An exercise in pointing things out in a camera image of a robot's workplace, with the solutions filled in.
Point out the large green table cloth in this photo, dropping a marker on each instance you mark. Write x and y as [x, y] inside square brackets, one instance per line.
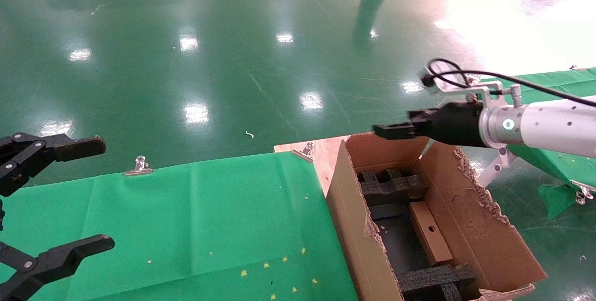
[186, 222]

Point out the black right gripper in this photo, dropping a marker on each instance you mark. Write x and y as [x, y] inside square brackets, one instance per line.
[458, 124]

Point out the large open brown carton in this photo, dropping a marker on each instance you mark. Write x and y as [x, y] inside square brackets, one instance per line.
[470, 226]

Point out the green cloth side table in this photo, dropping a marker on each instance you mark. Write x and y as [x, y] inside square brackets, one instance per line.
[572, 79]

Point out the black foam insert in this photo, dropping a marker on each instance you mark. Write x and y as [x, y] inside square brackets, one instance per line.
[391, 187]
[433, 280]

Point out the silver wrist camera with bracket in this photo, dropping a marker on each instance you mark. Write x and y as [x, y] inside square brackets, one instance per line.
[458, 87]

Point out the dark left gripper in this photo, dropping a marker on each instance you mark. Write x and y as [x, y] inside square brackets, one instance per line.
[1, 215]

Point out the white perforated metal bracket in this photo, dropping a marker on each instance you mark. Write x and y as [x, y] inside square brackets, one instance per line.
[497, 167]

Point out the small brown cardboard box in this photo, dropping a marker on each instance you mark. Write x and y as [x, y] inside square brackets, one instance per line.
[430, 236]

